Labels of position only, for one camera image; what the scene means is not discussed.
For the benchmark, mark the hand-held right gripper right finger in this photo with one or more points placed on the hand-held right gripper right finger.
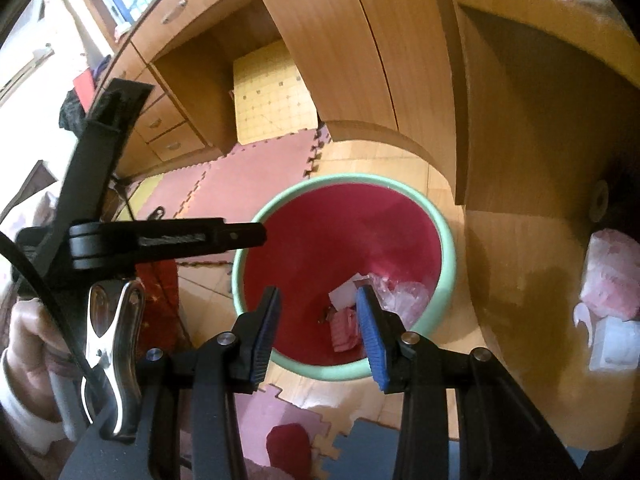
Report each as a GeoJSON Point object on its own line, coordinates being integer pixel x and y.
{"type": "Point", "coordinates": [372, 342]}

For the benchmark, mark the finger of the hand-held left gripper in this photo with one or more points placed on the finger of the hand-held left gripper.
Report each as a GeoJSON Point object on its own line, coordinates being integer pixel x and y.
{"type": "Point", "coordinates": [100, 160]}
{"type": "Point", "coordinates": [200, 237]}

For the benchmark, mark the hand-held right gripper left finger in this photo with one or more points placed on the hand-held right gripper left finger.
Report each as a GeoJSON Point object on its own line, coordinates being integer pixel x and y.
{"type": "Point", "coordinates": [262, 342]}

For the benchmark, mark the pink napkin stack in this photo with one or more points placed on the pink napkin stack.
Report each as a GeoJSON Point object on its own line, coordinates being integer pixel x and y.
{"type": "Point", "coordinates": [345, 332]}

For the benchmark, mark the green rimmed red trash bin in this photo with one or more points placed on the green rimmed red trash bin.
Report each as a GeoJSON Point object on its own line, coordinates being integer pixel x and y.
{"type": "Point", "coordinates": [350, 220]}

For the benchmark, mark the person's left forearm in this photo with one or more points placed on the person's left forearm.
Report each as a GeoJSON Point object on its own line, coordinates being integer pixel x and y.
{"type": "Point", "coordinates": [20, 427]}

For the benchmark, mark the person's left hand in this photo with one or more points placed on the person's left hand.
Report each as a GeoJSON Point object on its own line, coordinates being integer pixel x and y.
{"type": "Point", "coordinates": [27, 335]}

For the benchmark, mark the clear crumpled plastic bag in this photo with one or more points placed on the clear crumpled plastic bag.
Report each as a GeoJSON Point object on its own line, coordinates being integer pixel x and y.
{"type": "Point", "coordinates": [402, 297]}

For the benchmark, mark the white cardboard piece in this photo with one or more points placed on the white cardboard piece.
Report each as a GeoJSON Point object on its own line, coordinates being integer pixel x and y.
{"type": "Point", "coordinates": [345, 292]}

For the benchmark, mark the black cloth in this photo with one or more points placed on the black cloth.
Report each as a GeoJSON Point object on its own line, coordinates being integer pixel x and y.
{"type": "Point", "coordinates": [70, 110]}

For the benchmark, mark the red plastic stool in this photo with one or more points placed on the red plastic stool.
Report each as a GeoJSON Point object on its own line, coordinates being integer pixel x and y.
{"type": "Point", "coordinates": [155, 290]}

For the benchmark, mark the pink foam floor mat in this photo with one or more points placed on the pink foam floor mat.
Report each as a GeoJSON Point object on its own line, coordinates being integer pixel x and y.
{"type": "Point", "coordinates": [260, 415]}
{"type": "Point", "coordinates": [240, 175]}

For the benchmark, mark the red box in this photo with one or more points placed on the red box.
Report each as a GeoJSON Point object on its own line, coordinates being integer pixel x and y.
{"type": "Point", "coordinates": [82, 85]}

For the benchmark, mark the red slipper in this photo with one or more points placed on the red slipper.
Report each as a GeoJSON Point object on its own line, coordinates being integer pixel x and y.
{"type": "Point", "coordinates": [287, 442]}

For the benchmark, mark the metal spring clip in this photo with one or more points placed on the metal spring clip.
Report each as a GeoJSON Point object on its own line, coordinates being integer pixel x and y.
{"type": "Point", "coordinates": [115, 360]}

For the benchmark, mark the wooden drawer desk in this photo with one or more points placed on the wooden drawer desk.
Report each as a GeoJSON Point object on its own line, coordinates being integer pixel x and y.
{"type": "Point", "coordinates": [170, 15]}

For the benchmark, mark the yellow patterned floor mat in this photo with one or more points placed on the yellow patterned floor mat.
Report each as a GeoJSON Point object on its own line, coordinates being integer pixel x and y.
{"type": "Point", "coordinates": [275, 95]}

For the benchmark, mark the wooden wardrobe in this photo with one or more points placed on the wooden wardrobe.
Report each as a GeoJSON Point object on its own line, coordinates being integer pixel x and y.
{"type": "Point", "coordinates": [340, 50]}

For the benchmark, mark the pink tissue pack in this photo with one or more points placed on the pink tissue pack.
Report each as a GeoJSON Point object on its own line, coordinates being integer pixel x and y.
{"type": "Point", "coordinates": [612, 270]}

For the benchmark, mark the black roll with metal disc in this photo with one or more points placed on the black roll with metal disc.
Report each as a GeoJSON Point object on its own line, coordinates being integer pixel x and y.
{"type": "Point", "coordinates": [598, 199]}

